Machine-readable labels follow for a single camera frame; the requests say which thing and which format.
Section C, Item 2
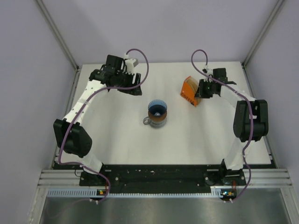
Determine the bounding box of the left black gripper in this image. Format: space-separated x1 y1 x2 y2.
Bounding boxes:
114 70 142 96

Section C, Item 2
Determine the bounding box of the blue glass dripper cone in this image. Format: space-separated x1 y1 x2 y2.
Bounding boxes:
148 99 167 116

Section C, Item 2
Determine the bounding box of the brown wooden dripper ring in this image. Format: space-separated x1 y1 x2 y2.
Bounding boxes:
148 111 168 124

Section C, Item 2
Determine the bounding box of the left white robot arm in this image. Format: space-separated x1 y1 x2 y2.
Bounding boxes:
53 54 144 185

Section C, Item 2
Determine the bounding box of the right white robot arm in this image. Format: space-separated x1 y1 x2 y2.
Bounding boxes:
195 66 269 185

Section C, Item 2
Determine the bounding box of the orange coffee filter box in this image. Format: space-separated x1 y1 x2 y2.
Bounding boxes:
180 76 201 107

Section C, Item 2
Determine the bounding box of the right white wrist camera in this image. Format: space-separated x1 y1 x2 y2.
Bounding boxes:
202 66 213 79

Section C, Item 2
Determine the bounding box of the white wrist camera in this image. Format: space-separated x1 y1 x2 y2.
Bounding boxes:
123 54 139 73
202 66 213 79

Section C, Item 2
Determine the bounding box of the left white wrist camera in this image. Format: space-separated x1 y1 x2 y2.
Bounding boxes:
123 54 139 73

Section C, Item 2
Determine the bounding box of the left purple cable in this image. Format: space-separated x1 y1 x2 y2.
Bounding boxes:
57 48 150 203

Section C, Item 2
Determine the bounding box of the grey slotted cable duct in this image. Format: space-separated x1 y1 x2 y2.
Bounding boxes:
47 188 235 198

